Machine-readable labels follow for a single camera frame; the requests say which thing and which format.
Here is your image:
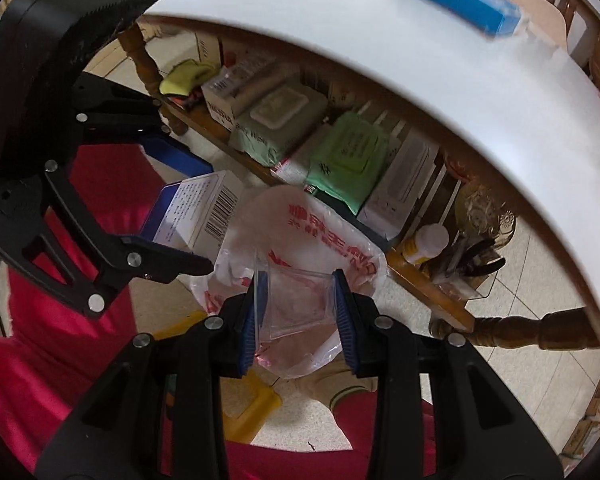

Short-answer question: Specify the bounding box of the yellow plastic stool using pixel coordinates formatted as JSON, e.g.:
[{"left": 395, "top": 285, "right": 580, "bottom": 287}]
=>
[{"left": 152, "top": 310, "right": 284, "bottom": 444}]

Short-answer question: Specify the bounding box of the yellow cloth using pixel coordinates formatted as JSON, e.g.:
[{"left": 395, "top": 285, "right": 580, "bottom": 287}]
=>
[{"left": 159, "top": 59, "right": 222, "bottom": 97}]

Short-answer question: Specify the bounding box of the turned wooden table leg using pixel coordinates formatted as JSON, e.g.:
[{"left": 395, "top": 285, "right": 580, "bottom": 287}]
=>
[
  {"left": 117, "top": 22, "right": 191, "bottom": 136},
  {"left": 427, "top": 310, "right": 600, "bottom": 354}
]

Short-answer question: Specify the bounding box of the white plastic bag red print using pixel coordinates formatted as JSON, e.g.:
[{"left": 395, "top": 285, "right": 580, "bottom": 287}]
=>
[{"left": 190, "top": 185, "right": 389, "bottom": 381}]

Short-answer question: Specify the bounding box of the white pill bottle yellow label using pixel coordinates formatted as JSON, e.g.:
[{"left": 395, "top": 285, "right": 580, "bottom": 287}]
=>
[{"left": 402, "top": 222, "right": 451, "bottom": 267}]

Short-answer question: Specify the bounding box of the grey wet wipes pack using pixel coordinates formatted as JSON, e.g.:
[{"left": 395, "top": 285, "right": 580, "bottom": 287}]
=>
[{"left": 227, "top": 82, "right": 329, "bottom": 168}]

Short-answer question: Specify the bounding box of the wooden lower table shelf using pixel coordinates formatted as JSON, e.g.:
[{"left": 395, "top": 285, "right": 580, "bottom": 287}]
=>
[{"left": 152, "top": 94, "right": 477, "bottom": 333}]

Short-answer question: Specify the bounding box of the red clothing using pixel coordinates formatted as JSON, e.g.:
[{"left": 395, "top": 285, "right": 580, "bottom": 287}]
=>
[{"left": 0, "top": 142, "right": 437, "bottom": 480}]

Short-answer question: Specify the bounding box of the printed cardboard box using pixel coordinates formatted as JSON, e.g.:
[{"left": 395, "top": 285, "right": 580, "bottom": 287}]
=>
[{"left": 567, "top": 360, "right": 600, "bottom": 463}]

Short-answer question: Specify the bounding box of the long white box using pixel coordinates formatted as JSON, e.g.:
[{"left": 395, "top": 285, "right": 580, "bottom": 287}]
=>
[{"left": 355, "top": 127, "right": 449, "bottom": 242}]

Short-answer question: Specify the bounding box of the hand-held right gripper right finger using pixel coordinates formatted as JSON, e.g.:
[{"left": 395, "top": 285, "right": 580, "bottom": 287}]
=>
[{"left": 332, "top": 269, "right": 563, "bottom": 480}]

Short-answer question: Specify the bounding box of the beige seat cushion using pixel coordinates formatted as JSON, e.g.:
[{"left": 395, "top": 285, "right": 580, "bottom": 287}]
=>
[{"left": 509, "top": 0, "right": 569, "bottom": 53}]

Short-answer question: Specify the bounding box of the white pack with red print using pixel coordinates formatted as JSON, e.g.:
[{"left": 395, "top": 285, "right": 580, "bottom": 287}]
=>
[{"left": 270, "top": 125, "right": 332, "bottom": 194}]

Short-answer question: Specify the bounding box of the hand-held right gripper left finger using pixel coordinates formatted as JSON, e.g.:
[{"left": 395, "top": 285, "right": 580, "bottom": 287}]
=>
[{"left": 35, "top": 271, "right": 271, "bottom": 480}]

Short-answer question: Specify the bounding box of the clear plastic cup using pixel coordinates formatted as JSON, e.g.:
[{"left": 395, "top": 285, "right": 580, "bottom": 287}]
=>
[{"left": 254, "top": 252, "right": 343, "bottom": 342}]

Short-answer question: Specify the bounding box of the patterned glass dish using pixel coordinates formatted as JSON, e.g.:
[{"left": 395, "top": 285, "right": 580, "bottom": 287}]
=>
[{"left": 452, "top": 180, "right": 519, "bottom": 261}]

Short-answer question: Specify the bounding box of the blue white box with barcode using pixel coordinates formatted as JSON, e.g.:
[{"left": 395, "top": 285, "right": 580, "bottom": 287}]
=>
[{"left": 140, "top": 170, "right": 246, "bottom": 263}]

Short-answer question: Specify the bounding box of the white tissue box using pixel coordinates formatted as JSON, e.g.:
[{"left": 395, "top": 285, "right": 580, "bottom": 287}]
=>
[{"left": 200, "top": 57, "right": 262, "bottom": 127}]

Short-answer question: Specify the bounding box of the green wet wipes pack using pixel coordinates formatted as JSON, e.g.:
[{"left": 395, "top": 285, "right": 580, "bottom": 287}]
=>
[{"left": 302, "top": 110, "right": 397, "bottom": 217}]

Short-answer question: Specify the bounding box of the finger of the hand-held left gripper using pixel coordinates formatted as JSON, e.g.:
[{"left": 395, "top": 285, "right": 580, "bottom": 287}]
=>
[
  {"left": 0, "top": 161, "right": 214, "bottom": 321},
  {"left": 72, "top": 72, "right": 214, "bottom": 175}
]

